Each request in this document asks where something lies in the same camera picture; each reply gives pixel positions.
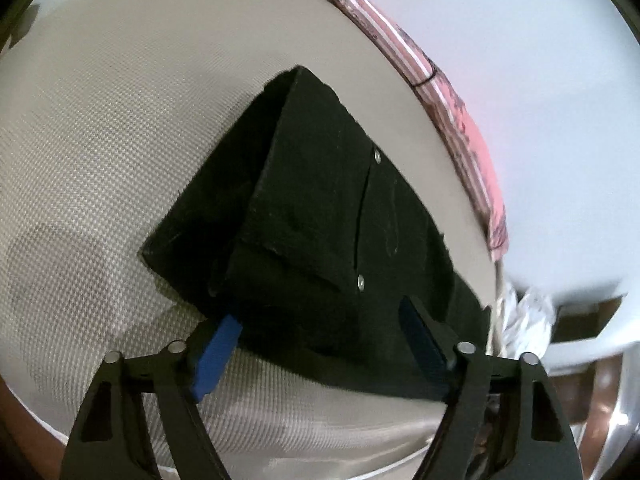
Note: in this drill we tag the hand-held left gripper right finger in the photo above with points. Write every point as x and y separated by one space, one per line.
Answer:
421 346

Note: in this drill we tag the white dotted cloth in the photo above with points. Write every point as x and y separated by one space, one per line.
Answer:
525 320

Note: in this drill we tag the black pants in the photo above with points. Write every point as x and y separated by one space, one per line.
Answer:
310 185

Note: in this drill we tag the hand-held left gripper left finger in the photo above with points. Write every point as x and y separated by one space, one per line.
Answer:
216 355

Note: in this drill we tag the beige woven bed mat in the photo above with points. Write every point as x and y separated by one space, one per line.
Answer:
100 160

